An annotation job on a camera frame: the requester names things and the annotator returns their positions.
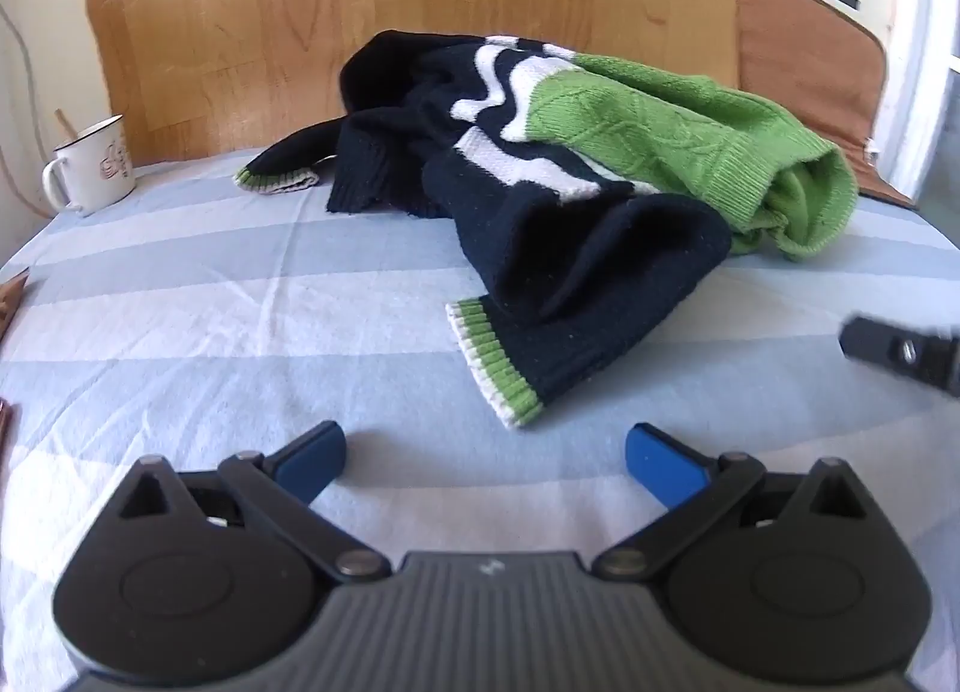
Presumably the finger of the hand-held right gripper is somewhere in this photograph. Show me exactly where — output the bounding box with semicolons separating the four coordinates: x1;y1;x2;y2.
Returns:
838;315;960;399

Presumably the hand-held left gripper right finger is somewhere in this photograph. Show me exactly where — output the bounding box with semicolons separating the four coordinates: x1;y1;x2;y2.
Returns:
592;422;875;582

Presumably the white enamel mug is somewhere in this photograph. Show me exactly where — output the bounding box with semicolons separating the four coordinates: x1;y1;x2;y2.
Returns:
42;114;137;218

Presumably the blue striped bed sheet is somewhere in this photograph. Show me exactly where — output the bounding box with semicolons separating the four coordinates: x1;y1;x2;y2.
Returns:
0;144;960;692

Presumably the wood-grain board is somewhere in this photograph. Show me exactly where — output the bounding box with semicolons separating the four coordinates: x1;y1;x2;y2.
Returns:
82;0;740;164

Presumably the brown snack packet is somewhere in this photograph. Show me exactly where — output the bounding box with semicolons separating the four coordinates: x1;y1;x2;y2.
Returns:
0;270;31;344

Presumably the navy and green knit sweater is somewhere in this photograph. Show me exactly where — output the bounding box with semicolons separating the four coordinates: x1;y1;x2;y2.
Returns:
235;29;860;432

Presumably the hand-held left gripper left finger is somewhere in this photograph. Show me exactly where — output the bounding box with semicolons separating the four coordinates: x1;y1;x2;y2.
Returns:
112;420;392;582

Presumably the brown seat cushion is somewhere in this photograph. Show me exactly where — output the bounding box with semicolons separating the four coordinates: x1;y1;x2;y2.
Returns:
735;0;920;211

